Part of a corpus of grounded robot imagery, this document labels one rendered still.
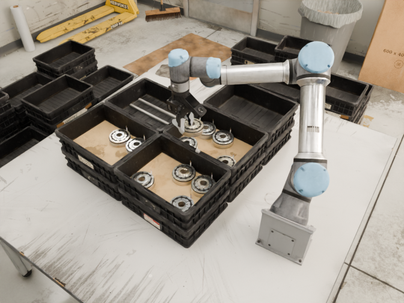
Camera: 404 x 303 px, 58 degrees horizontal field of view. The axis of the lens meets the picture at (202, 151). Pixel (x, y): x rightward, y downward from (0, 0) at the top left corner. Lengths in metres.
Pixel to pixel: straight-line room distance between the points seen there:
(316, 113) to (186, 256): 0.75
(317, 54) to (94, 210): 1.13
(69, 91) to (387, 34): 2.91
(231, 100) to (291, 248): 0.94
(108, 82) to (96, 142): 1.37
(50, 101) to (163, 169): 1.40
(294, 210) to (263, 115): 0.71
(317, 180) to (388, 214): 1.58
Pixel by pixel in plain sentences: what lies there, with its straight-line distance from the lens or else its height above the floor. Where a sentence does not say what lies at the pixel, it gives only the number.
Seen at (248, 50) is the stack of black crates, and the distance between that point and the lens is 3.58.
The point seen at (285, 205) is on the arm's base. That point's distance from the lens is 1.43.
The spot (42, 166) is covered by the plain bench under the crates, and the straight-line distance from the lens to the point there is 2.01.
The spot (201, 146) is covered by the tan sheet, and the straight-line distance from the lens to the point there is 1.76.
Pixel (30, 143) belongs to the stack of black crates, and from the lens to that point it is 2.89.
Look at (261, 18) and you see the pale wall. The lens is 4.66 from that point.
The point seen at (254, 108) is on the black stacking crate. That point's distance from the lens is 2.03.
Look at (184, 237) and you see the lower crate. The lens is 1.50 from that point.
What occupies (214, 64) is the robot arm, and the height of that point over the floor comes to 1.34.
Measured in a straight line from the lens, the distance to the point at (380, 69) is 4.09.
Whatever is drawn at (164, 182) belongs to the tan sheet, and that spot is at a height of 0.83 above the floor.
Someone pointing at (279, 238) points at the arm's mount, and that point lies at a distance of 1.48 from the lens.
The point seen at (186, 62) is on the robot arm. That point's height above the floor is 1.34.
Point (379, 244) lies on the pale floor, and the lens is 2.65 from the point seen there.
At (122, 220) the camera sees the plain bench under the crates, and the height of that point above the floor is 0.70.
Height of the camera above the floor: 2.01
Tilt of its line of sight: 43 degrees down
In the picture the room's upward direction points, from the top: straight up
